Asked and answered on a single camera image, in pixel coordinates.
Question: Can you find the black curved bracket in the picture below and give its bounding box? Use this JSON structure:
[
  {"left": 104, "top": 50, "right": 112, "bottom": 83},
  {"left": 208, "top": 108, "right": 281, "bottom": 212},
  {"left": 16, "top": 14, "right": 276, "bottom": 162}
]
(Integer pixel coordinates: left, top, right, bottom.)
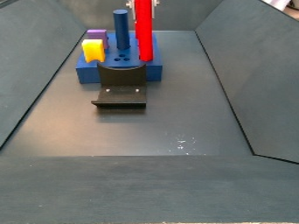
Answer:
[{"left": 91, "top": 64, "right": 147, "bottom": 108}]

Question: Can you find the red hexagon peg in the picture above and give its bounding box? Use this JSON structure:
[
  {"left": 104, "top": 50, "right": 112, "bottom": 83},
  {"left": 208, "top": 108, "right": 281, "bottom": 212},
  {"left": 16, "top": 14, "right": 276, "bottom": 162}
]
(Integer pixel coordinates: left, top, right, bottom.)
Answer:
[{"left": 135, "top": 0, "right": 153, "bottom": 61}]

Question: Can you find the purple block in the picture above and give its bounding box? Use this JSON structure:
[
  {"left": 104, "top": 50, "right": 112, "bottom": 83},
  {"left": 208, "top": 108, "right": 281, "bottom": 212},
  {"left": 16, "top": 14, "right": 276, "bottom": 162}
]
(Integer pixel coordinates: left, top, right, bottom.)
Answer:
[{"left": 87, "top": 29, "right": 108, "bottom": 49}]

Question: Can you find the blue shape board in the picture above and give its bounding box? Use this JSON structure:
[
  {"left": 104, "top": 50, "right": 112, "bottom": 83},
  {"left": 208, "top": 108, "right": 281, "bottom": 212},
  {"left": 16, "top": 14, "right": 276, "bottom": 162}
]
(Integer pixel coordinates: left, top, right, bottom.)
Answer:
[{"left": 76, "top": 32, "right": 163, "bottom": 84}]

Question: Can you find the blue cylinder peg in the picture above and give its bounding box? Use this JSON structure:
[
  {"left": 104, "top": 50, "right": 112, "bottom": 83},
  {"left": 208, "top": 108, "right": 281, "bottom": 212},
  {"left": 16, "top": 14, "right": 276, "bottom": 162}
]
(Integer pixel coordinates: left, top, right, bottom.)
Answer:
[{"left": 113, "top": 10, "right": 129, "bottom": 50}]

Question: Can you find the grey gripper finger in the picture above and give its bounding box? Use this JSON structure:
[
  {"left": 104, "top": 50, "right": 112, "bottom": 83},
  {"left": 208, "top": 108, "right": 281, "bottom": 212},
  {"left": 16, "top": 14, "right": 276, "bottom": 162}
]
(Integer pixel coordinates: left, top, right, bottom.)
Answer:
[
  {"left": 152, "top": 0, "right": 160, "bottom": 18},
  {"left": 125, "top": 0, "right": 136, "bottom": 20}
]

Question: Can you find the yellow arch block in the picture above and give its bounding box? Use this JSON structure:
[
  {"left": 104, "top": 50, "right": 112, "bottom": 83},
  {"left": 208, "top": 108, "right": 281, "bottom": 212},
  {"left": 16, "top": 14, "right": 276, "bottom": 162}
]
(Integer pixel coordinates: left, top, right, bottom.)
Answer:
[{"left": 81, "top": 39, "right": 105, "bottom": 62}]

